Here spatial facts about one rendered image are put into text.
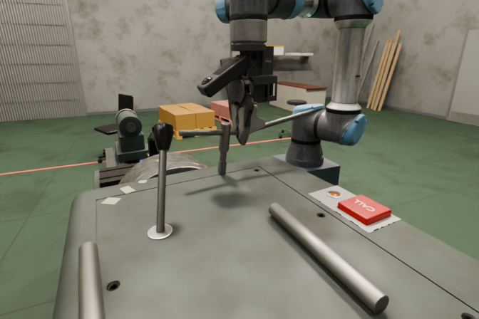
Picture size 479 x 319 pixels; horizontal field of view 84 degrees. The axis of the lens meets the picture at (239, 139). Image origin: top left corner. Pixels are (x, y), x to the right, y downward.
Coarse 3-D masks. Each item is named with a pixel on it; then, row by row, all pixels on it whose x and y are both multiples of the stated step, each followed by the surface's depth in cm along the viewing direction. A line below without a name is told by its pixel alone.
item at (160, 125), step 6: (156, 126) 43; (162, 126) 42; (168, 126) 43; (156, 132) 42; (162, 132) 42; (168, 132) 42; (156, 138) 42; (162, 138) 42; (168, 138) 42; (156, 144) 42; (162, 144) 42; (168, 144) 43; (168, 150) 43
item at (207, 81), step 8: (240, 56) 54; (248, 56) 53; (232, 64) 53; (240, 64) 52; (248, 64) 53; (216, 72) 54; (224, 72) 52; (232, 72) 52; (240, 72) 53; (208, 80) 52; (216, 80) 51; (224, 80) 52; (200, 88) 52; (208, 88) 51; (216, 88) 52; (208, 96) 52
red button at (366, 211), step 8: (344, 200) 46; (352, 200) 46; (360, 200) 46; (368, 200) 46; (344, 208) 45; (352, 208) 44; (360, 208) 44; (368, 208) 44; (376, 208) 44; (384, 208) 44; (352, 216) 43; (360, 216) 42; (368, 216) 42; (376, 216) 42; (384, 216) 43; (368, 224) 41
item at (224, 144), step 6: (222, 126) 56; (228, 126) 56; (222, 132) 57; (228, 132) 57; (222, 138) 57; (228, 138) 57; (222, 144) 57; (228, 144) 58; (222, 150) 57; (228, 150) 58; (222, 156) 58; (222, 162) 58; (222, 168) 59
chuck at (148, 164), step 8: (168, 152) 78; (176, 152) 79; (144, 160) 75; (152, 160) 74; (168, 160) 72; (176, 160) 72; (184, 160) 73; (192, 160) 76; (136, 168) 73; (144, 168) 71; (152, 168) 69; (128, 176) 72; (136, 176) 69
